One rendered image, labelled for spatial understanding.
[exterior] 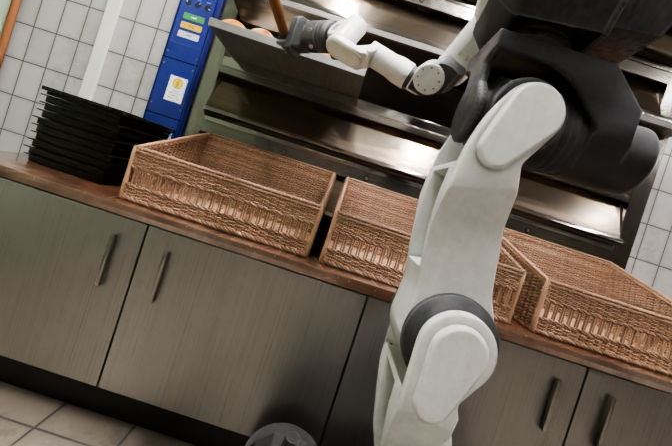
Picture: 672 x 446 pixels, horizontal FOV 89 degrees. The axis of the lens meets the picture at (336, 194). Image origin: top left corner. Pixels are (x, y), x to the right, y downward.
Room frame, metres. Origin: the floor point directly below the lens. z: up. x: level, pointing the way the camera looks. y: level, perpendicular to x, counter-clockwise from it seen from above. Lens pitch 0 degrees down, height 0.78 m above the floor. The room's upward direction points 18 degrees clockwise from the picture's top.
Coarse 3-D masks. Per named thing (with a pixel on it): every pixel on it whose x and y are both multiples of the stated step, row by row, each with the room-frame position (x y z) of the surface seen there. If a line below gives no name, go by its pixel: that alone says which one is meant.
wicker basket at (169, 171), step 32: (160, 160) 0.94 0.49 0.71; (192, 160) 1.32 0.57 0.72; (224, 160) 1.38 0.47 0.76; (256, 160) 1.39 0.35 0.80; (288, 160) 1.40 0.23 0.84; (128, 192) 0.94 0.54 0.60; (160, 192) 1.15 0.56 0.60; (192, 192) 0.94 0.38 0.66; (224, 192) 0.94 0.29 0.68; (256, 192) 0.94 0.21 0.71; (288, 192) 1.37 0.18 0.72; (224, 224) 0.94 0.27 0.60; (256, 224) 0.94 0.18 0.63; (288, 224) 0.94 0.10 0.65
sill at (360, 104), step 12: (228, 60) 1.43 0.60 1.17; (252, 72) 1.43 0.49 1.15; (264, 72) 1.43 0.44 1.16; (276, 72) 1.43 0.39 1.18; (288, 84) 1.43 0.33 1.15; (300, 84) 1.43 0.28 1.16; (312, 84) 1.43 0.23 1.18; (324, 96) 1.43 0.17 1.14; (336, 96) 1.43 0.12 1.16; (348, 96) 1.43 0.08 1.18; (360, 108) 1.43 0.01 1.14; (372, 108) 1.43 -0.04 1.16; (384, 108) 1.43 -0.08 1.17; (396, 120) 1.43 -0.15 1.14; (408, 120) 1.43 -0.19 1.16; (420, 120) 1.43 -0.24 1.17; (432, 132) 1.43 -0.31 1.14; (444, 132) 1.43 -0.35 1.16
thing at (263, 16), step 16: (240, 0) 1.34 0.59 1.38; (256, 0) 1.31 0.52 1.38; (288, 0) 1.29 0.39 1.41; (240, 16) 1.45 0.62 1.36; (256, 16) 1.41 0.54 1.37; (272, 16) 1.38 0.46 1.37; (288, 16) 1.34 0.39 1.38; (304, 16) 1.31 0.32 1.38; (320, 16) 1.28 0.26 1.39; (336, 16) 1.29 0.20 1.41; (368, 32) 1.28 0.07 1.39; (384, 32) 1.28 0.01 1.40; (400, 48) 1.32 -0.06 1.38; (416, 48) 1.29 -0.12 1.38; (432, 48) 1.28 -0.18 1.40; (416, 64) 1.39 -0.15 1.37; (656, 128) 1.30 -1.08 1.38
